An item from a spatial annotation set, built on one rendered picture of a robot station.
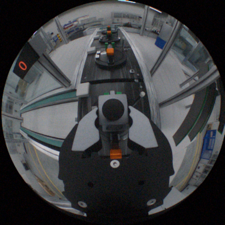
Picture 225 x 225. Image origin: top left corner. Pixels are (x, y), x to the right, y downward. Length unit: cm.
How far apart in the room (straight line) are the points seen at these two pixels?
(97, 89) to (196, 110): 31
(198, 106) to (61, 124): 50
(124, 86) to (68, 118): 26
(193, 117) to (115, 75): 29
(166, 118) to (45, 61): 55
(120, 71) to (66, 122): 30
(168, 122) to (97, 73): 42
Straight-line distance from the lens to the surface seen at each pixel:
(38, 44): 19
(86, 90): 24
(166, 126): 43
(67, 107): 35
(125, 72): 29
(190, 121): 24
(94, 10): 1066
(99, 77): 28
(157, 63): 34
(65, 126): 35
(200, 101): 23
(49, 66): 25
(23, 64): 22
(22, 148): 541
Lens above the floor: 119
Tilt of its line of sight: 81 degrees down
